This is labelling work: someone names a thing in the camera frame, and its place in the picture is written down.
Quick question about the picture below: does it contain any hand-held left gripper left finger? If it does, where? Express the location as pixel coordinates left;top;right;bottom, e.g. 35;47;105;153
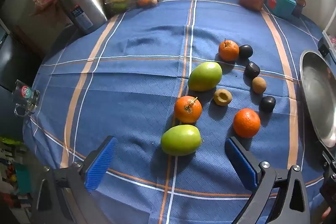
37;135;118;224

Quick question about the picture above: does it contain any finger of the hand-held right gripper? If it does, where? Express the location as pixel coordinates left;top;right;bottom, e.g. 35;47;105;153
316;140;336;186

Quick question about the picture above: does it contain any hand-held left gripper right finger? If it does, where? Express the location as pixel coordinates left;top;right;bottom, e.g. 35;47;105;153
224;136;311;224

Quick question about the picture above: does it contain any dark plum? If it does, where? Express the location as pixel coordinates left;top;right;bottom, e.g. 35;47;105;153
238;44;253;59
259;96;276;113
245;62;261;79

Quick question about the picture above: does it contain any round metal basin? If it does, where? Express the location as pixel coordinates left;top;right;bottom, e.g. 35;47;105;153
299;49;336;148

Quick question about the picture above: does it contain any blue plaid tablecloth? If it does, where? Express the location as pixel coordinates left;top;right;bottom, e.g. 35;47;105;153
22;0;328;224

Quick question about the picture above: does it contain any glass mug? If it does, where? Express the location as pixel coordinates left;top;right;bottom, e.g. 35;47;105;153
11;79;40;117

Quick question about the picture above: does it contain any black power adapter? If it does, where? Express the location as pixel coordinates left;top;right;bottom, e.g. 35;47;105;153
318;38;332;59

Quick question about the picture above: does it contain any small green fruit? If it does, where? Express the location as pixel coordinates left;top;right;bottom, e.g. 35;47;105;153
112;2;129;11

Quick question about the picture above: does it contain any teal box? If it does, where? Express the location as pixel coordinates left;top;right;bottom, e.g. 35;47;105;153
266;0;297;18

